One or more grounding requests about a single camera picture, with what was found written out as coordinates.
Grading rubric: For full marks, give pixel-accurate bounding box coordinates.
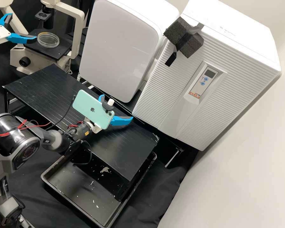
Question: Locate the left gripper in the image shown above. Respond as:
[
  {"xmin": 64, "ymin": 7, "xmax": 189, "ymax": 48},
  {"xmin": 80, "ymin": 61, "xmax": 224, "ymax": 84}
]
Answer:
[{"xmin": 0, "ymin": 13, "xmax": 38, "ymax": 45}]

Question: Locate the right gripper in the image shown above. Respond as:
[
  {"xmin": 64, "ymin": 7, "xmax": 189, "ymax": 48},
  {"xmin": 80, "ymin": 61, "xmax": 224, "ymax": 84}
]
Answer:
[{"xmin": 89, "ymin": 94, "xmax": 134, "ymax": 134}]

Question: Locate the petri dish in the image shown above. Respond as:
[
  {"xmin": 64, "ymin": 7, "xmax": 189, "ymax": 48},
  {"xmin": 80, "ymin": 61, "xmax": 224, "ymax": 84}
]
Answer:
[{"xmin": 37, "ymin": 32, "xmax": 60, "ymax": 48}]

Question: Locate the cream microscope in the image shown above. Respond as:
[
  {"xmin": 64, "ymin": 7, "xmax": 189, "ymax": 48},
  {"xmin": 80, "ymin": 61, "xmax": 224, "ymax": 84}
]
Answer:
[{"xmin": 0, "ymin": 0, "xmax": 86, "ymax": 74}]

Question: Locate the incubator door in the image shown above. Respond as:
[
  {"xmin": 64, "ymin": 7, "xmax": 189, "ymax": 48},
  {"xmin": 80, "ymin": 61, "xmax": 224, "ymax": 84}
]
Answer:
[{"xmin": 132, "ymin": 16, "xmax": 282, "ymax": 152}]

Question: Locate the black platform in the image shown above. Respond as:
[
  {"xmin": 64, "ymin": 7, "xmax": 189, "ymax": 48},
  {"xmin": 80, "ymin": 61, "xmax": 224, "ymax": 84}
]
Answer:
[
  {"xmin": 77, "ymin": 76, "xmax": 185, "ymax": 169},
  {"xmin": 2, "ymin": 63, "xmax": 160, "ymax": 200}
]

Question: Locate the white box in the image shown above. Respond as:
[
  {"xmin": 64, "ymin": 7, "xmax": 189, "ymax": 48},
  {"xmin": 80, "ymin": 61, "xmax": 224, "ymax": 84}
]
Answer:
[{"xmin": 79, "ymin": 0, "xmax": 180, "ymax": 103}]

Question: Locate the black tray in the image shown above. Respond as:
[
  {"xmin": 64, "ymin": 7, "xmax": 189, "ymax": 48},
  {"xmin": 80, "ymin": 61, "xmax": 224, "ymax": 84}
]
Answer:
[{"xmin": 41, "ymin": 152, "xmax": 157, "ymax": 227}]

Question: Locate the white incubator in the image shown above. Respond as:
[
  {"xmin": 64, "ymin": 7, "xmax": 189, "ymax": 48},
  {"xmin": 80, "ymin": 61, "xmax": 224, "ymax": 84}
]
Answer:
[{"xmin": 180, "ymin": 0, "xmax": 282, "ymax": 72}]

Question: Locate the right wrist camera phone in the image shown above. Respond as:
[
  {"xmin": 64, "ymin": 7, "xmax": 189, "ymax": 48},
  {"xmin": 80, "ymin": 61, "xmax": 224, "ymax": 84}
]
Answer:
[{"xmin": 72, "ymin": 89, "xmax": 115, "ymax": 130}]

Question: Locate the black cable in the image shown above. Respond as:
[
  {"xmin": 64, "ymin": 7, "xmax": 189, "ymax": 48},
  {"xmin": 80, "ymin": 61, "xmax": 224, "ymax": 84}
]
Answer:
[
  {"xmin": 47, "ymin": 94, "xmax": 77, "ymax": 130},
  {"xmin": 71, "ymin": 140, "xmax": 93, "ymax": 166}
]

